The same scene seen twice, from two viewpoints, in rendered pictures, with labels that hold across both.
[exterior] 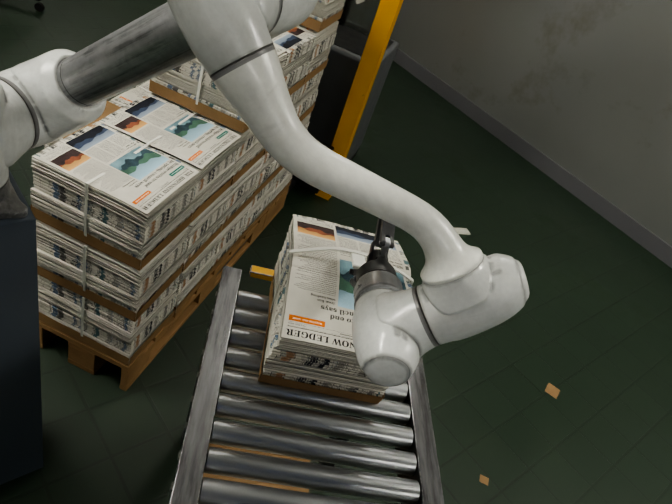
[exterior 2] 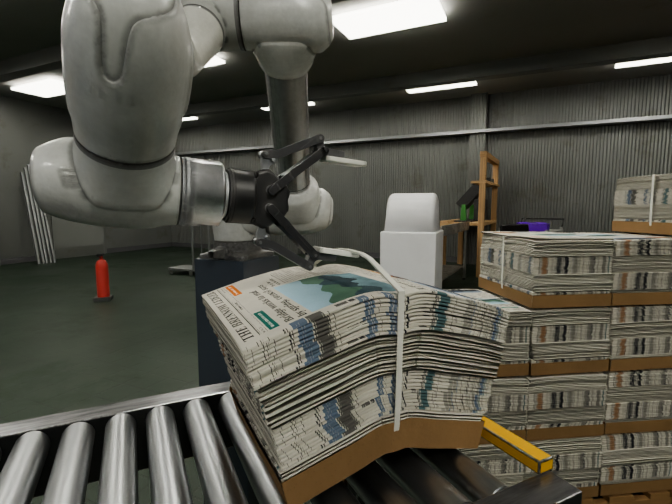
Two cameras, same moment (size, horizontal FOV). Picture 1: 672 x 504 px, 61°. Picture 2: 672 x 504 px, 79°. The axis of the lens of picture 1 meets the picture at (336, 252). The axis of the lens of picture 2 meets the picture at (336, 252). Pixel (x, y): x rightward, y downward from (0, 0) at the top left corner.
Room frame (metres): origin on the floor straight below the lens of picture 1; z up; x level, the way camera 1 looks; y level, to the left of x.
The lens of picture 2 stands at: (0.83, -0.68, 1.17)
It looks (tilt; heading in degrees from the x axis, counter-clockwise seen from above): 6 degrees down; 77
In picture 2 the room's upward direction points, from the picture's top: straight up
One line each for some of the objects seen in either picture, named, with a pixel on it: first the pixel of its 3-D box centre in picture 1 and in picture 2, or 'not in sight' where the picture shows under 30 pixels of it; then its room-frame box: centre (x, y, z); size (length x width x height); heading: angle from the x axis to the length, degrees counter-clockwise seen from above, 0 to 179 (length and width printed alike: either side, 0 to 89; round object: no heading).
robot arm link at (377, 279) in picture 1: (378, 297); (202, 193); (0.78, -0.10, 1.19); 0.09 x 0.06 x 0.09; 104
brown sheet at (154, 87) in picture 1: (215, 94); (537, 289); (1.91, 0.63, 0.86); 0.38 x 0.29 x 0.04; 84
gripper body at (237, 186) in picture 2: (375, 272); (255, 198); (0.85, -0.08, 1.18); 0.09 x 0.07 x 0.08; 14
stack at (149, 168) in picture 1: (180, 205); (498, 403); (1.78, 0.64, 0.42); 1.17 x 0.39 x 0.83; 174
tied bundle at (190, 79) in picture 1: (219, 71); (539, 266); (1.91, 0.63, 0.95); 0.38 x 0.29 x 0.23; 84
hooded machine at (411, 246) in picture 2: not in sight; (412, 253); (2.65, 3.49, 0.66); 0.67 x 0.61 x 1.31; 53
